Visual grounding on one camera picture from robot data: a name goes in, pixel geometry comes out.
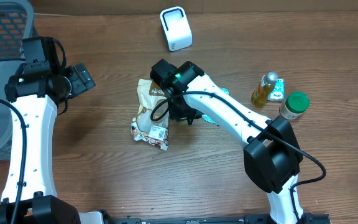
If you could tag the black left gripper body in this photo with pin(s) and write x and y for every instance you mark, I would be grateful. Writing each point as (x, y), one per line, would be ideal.
(77, 85)

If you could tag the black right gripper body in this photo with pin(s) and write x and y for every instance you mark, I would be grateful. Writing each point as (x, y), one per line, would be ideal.
(185, 112)

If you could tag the brown snack packet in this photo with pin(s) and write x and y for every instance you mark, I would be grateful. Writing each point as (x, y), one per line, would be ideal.
(150, 95)

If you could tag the white red snack wrapper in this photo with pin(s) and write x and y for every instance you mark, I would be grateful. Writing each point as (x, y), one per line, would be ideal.
(156, 135)

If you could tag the yellow oil bottle silver cap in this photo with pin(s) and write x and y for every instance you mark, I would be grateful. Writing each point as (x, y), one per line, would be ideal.
(265, 87)

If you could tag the small teal tissue pack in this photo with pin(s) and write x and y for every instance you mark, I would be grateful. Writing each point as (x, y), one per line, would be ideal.
(278, 93)

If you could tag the green lid white jar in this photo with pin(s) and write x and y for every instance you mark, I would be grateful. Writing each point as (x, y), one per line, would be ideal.
(294, 105)

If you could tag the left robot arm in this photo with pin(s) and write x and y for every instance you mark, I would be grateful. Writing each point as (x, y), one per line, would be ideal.
(33, 95)

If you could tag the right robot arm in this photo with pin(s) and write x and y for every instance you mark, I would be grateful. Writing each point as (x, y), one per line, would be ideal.
(271, 152)

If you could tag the white barcode scanner stand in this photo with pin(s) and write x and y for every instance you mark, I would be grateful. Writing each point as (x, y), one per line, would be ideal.
(176, 28)

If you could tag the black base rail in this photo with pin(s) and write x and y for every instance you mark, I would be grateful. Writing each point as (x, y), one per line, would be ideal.
(246, 219)

